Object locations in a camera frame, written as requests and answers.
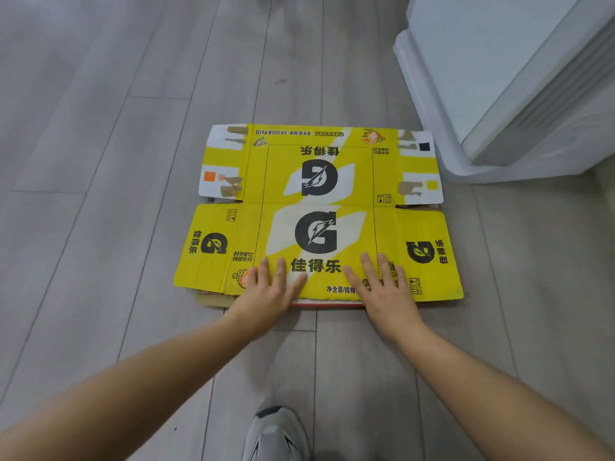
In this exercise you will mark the person's left forearm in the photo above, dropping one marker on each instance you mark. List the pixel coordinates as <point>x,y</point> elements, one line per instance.
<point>125,393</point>

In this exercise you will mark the person's right hand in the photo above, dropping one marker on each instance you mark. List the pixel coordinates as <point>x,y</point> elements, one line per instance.
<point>387,307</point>

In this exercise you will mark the white grey sneaker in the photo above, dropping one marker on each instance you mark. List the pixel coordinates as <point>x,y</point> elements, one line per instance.
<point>275,436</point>

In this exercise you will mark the white floor-standing appliance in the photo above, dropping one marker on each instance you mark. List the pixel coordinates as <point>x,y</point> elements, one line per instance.
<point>499,86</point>

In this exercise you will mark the person's right middle finger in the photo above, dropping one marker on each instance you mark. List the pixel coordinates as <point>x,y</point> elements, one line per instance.
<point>386,268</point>

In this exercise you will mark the person's left thumb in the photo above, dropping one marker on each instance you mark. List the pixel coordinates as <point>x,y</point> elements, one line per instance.
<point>297,284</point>

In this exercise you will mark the person's right thumb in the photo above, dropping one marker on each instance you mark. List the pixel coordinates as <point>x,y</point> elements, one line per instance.
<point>354,288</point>

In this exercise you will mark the person's left middle finger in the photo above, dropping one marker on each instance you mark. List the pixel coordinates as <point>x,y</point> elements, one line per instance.
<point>264,271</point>

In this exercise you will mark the person's left hand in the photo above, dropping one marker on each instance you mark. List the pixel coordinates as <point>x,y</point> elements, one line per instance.
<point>262,304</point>

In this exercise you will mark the person's right forearm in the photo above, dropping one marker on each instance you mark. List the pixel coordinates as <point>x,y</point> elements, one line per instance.
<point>490,403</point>

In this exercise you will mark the yellow cardboard box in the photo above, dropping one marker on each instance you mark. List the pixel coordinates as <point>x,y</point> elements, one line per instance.
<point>317,187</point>

